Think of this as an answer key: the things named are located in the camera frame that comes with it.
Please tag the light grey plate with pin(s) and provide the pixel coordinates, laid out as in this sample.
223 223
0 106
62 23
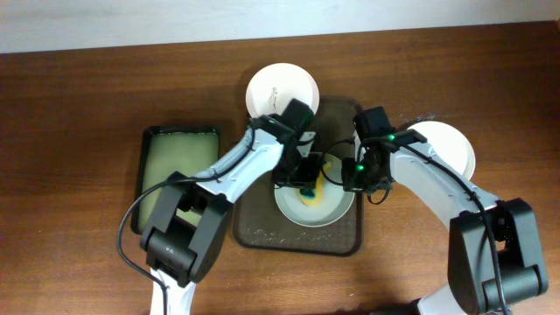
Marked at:
334 204

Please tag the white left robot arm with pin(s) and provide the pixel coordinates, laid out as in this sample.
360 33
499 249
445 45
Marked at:
186 228

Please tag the dark brown serving tray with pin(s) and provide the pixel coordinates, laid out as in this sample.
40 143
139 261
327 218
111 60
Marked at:
259 224

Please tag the black soapy water tray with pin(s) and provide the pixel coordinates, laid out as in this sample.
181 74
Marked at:
169 149

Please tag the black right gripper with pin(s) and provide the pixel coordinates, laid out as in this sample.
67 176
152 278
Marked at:
353 182

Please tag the green yellow sponge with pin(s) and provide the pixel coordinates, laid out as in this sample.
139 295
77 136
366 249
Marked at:
311 197

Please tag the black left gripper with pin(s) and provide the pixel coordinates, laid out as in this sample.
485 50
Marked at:
299 176

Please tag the cream white plate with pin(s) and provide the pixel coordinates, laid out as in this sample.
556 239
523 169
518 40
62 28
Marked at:
450 144

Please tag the pink dirty plate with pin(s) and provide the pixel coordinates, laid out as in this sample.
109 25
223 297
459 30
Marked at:
272 88

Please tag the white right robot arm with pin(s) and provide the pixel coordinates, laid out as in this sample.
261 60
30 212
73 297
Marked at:
495 256

